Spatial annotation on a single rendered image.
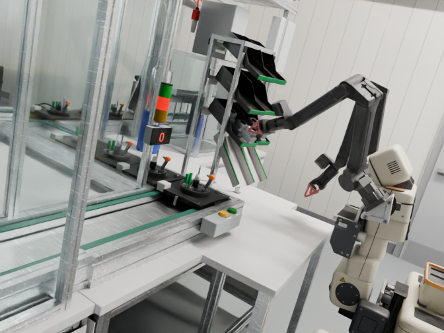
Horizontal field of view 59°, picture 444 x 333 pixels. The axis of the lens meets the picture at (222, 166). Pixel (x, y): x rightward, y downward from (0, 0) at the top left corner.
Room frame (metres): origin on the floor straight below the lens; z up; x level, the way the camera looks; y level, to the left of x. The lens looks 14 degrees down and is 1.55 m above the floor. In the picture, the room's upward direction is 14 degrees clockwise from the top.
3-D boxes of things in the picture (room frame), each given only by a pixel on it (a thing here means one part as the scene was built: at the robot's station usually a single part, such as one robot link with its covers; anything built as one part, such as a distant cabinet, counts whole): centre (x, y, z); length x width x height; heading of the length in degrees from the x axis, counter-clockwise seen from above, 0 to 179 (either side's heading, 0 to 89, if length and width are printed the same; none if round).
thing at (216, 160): (2.07, 0.03, 1.26); 0.36 x 0.21 x 0.80; 152
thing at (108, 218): (1.44, 0.26, 0.91); 0.84 x 0.28 x 0.10; 152
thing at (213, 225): (1.51, -0.05, 0.93); 0.21 x 0.07 x 0.06; 152
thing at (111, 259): (1.38, 0.09, 0.91); 0.89 x 0.06 x 0.11; 152
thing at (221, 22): (3.06, 0.21, 1.50); 0.38 x 0.21 x 0.88; 62
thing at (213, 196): (1.69, 0.10, 0.96); 0.24 x 0.24 x 0.02; 62
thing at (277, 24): (3.48, -0.21, 1.43); 0.30 x 0.09 x 1.13; 152
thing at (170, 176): (1.81, 0.32, 1.01); 0.24 x 0.24 x 0.13; 62
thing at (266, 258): (1.76, -0.16, 0.84); 0.90 x 0.70 x 0.03; 154
